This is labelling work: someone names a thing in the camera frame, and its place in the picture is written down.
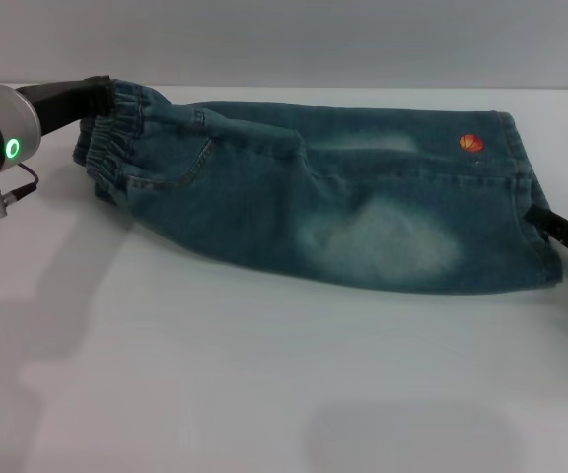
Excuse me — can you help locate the blue denim shorts cartoon print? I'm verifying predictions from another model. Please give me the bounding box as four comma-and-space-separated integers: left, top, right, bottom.
71, 81, 564, 298

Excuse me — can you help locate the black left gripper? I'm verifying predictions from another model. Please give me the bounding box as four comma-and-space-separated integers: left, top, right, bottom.
15, 74, 118, 140

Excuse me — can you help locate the black cable with metal plug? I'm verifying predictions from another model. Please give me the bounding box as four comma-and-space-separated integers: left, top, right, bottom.
0, 165, 39, 220

